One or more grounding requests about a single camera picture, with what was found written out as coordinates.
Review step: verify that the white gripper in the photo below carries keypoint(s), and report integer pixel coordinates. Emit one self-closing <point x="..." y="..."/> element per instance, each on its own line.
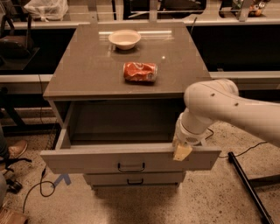
<point x="186" y="137"/>

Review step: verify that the grey top drawer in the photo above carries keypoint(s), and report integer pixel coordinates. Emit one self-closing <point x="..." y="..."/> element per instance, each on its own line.
<point x="129" y="136"/>

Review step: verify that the grey drawer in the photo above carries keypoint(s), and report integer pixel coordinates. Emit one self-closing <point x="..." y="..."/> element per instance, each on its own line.
<point x="129" y="136"/>
<point x="135" y="179"/>

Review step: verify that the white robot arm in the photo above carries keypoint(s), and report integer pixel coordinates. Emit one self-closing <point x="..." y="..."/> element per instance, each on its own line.
<point x="207" y="102"/>

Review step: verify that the grey drawer cabinet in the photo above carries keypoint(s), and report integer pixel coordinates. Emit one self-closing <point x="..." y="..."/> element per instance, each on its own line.
<point x="91" y="69"/>

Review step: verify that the grey bottom drawer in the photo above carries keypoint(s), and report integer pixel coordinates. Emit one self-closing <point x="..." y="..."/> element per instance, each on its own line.
<point x="135" y="179"/>

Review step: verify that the black metal floor bar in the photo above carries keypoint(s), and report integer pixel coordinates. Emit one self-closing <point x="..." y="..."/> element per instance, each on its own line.
<point x="252" y="184"/>

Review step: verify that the crushed red soda can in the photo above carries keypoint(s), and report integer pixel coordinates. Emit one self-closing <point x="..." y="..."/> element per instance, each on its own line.
<point x="136" y="71"/>

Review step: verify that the blue tape cross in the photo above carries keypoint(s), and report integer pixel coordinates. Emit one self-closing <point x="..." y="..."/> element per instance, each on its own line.
<point x="62" y="177"/>

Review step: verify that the white paper bowl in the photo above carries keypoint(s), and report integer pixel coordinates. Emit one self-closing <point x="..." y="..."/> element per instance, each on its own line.
<point x="124" y="39"/>

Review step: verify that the white plastic bag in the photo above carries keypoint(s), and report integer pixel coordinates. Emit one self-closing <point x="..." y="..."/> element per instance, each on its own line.
<point x="47" y="10"/>

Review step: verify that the dark handbag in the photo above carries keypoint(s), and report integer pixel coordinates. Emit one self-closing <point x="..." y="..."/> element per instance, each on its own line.
<point x="13" y="46"/>

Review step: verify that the wire mesh basket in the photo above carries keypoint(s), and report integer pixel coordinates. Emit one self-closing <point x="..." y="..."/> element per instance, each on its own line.
<point x="53" y="137"/>

